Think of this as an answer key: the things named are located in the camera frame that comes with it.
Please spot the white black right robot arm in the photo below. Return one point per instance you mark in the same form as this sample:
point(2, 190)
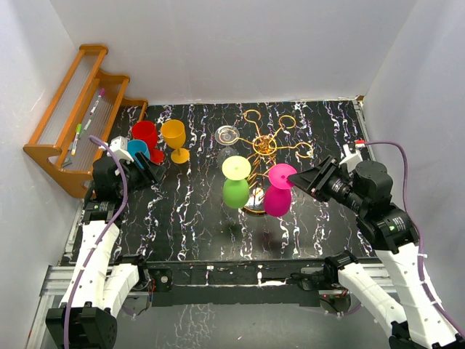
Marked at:
point(414, 319)

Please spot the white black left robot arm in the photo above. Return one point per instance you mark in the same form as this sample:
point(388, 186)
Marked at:
point(87, 314)

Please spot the red wine glass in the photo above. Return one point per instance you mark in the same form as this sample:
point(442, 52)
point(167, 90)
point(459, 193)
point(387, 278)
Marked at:
point(146, 131)

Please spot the gold wire glass rack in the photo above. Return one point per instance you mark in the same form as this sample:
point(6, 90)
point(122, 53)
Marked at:
point(264, 153)

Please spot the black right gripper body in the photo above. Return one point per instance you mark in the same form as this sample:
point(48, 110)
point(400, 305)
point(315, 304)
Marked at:
point(333, 169)

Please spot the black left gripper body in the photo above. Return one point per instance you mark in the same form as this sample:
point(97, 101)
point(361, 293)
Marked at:
point(145, 177)

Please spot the green cap marker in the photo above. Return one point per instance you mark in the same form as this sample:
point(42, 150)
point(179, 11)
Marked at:
point(76, 139)

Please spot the small grey block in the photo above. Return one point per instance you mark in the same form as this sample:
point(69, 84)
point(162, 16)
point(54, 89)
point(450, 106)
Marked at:
point(67, 164)

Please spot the clear wine glass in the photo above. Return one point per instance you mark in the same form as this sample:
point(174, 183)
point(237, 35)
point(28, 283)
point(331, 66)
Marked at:
point(226, 136)

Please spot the purple cap marker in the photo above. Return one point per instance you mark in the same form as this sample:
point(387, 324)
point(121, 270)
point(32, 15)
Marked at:
point(97, 101)

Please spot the green wine glass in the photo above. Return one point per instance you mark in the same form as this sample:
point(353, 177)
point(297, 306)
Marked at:
point(235, 191)

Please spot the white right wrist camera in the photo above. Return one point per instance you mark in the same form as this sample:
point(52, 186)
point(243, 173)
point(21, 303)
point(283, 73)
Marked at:
point(352, 155)

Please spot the blue wine glass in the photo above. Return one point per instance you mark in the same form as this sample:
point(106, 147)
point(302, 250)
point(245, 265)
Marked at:
point(138, 146)

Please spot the wooden tiered shelf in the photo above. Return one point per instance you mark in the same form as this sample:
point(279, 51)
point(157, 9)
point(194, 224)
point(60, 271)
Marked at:
point(51, 143)

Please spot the magenta wine glass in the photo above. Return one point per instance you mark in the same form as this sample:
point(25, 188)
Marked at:
point(278, 197)

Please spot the yellow orange wine glass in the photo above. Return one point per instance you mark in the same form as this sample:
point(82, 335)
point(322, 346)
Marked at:
point(174, 135)

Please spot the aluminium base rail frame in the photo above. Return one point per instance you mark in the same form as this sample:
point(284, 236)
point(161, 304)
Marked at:
point(300, 282)

